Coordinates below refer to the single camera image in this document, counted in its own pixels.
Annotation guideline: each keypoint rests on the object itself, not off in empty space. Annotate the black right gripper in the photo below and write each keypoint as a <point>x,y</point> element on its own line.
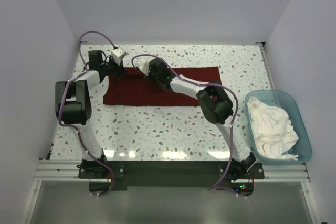
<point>149,74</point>

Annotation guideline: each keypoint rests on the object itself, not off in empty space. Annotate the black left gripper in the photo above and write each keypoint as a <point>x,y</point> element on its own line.
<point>120,70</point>

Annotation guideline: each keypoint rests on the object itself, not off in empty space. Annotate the dark red t-shirt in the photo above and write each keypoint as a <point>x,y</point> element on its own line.
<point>132,89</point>

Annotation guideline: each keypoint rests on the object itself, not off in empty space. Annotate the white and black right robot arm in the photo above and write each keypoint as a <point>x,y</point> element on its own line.
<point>216,106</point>

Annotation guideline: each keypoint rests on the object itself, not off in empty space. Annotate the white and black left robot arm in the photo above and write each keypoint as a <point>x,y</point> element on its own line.
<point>73,104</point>

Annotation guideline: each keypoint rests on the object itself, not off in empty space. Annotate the white crumpled t-shirt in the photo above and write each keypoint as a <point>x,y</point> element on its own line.
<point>272,130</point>

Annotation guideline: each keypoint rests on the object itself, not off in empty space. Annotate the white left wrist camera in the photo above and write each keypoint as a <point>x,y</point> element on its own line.
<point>117,55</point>

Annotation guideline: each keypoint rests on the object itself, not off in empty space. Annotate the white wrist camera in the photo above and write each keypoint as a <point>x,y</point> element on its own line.
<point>117,55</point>
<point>142,66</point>

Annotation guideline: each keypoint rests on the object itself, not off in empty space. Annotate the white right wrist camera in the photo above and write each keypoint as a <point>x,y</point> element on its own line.
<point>142,66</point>

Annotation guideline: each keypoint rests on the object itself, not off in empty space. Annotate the aluminium extrusion rail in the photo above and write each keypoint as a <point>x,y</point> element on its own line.
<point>67,171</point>

